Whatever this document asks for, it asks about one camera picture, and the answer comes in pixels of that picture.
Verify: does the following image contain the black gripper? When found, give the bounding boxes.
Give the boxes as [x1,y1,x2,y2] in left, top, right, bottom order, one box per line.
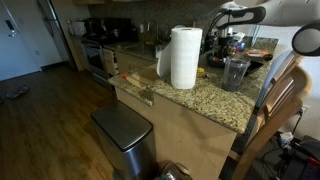
[215,35,235,60]

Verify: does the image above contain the dark blue ceramic bowl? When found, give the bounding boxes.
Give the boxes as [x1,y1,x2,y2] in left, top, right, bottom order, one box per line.
[205,52,232,69]

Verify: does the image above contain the black coffee maker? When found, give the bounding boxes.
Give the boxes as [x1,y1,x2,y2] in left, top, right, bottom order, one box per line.
[203,35,215,54]

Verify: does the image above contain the clear plastic cup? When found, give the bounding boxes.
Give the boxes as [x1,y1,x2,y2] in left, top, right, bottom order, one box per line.
[221,55,251,93]

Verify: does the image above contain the black plastic food tray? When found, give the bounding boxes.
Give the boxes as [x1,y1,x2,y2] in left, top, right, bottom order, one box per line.
[244,59,263,73]

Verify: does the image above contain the orange snack packet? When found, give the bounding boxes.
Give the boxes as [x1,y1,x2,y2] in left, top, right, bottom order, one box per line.
[245,48,270,56]

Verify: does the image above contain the white paper towel roll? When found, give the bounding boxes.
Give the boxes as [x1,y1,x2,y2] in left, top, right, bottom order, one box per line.
[156,26,204,90]

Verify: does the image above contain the light wooden slatted chair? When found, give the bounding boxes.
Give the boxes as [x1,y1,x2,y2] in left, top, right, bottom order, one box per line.
[229,64,313,180]
[254,49,307,111]

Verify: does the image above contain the curved metal faucet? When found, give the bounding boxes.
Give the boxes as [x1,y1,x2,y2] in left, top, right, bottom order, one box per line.
[146,19,161,45]

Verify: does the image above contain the wooden cutting board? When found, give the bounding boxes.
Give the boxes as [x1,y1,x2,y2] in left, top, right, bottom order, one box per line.
[121,67,161,90]

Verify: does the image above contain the black and steel stove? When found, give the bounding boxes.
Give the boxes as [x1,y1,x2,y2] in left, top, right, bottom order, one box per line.
[81,17,133,82]

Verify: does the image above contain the stainless steel trash can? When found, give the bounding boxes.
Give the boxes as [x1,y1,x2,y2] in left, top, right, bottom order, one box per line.
[90,101,158,180]

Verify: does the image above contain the black and red bag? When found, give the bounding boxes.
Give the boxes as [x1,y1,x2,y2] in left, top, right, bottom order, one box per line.
[282,135,320,180]

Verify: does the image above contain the stainless steel refrigerator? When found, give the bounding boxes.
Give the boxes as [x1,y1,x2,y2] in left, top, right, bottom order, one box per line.
[36,0,78,70]

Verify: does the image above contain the white door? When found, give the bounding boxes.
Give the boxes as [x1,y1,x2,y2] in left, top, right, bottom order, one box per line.
[0,0,43,82]

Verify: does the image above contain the dark shoes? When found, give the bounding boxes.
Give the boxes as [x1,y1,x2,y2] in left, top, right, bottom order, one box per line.
[4,85,31,100]

